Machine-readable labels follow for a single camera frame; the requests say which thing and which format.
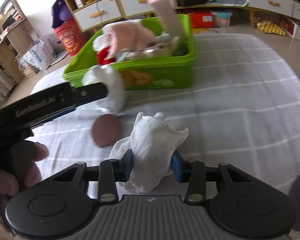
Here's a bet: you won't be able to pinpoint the white printed carton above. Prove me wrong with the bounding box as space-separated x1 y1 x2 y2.
281 17 300 43

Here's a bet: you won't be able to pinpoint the wooden tv stand white drawers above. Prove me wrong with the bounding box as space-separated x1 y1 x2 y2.
174 0 300 28

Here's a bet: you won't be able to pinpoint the grey checked blanket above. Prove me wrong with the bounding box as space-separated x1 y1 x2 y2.
30 32 300 205

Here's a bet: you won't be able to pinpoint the red box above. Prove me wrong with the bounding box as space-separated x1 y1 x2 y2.
190 11 214 29

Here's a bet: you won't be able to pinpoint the wooden bookshelf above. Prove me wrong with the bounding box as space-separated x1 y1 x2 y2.
0 0 33 100

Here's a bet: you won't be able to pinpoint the pink plush toy red hat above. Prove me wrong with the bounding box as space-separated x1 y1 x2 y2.
92 21 155 65

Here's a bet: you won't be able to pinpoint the red printed bucket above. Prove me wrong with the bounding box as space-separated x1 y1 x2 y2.
53 19 87 57

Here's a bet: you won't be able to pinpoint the small white cloth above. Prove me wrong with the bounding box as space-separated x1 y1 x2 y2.
82 65 127 114

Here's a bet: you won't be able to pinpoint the green plastic bin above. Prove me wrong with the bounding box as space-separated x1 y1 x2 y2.
63 14 196 92

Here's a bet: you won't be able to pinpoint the white paper bag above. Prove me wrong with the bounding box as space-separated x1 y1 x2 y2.
19 36 57 72

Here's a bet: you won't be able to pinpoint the pinkish white sponge block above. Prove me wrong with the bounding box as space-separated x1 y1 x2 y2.
147 0 186 42

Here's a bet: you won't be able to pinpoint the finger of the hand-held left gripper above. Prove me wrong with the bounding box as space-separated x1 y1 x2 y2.
30 106 77 130
71 82 108 105

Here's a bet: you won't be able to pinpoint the wooden cabinet white drawer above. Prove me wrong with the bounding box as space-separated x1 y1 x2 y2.
55 0 125 33
115 0 175 18

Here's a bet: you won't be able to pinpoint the yellow egg tray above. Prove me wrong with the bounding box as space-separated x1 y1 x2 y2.
256 21 288 37

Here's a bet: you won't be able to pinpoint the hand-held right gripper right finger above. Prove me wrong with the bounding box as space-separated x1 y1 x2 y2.
172 152 253 203

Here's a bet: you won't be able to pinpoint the brown round pad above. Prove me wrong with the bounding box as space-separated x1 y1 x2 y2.
91 114 122 148

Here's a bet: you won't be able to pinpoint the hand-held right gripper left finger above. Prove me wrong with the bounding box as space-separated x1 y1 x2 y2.
51 150 133 203

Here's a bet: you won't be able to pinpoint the person's left hand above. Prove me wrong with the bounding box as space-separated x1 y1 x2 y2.
0 142 49 220

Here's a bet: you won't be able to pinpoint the white cloth bundle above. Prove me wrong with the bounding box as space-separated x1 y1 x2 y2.
107 111 190 193

